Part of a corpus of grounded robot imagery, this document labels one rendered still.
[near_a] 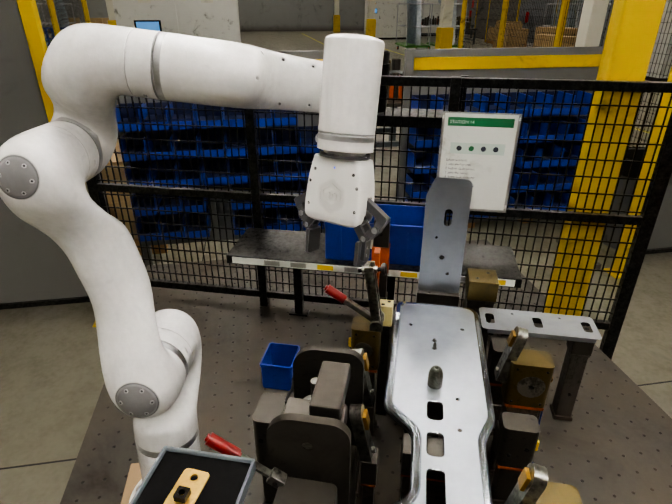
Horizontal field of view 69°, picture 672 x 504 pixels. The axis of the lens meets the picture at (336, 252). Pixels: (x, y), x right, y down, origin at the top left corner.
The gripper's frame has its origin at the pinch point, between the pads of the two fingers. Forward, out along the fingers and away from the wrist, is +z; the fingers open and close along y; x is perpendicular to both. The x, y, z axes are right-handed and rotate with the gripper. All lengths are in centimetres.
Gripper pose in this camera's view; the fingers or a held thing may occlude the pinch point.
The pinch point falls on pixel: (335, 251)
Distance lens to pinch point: 77.4
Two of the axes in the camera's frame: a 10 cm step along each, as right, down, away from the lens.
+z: -0.8, 9.5, 3.0
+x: 5.5, -2.1, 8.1
